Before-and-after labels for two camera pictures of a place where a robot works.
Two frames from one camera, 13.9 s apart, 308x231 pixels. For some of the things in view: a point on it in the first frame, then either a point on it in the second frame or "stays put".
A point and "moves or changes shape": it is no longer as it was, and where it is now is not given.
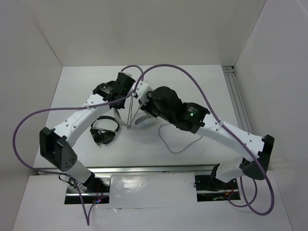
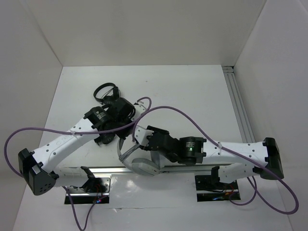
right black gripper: (147, 107) -> (155, 129)
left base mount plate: (96, 189) stays put
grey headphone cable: (175, 152) moves or changes shape
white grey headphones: (146, 121) -> (139, 166)
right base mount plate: (210, 188) stays put
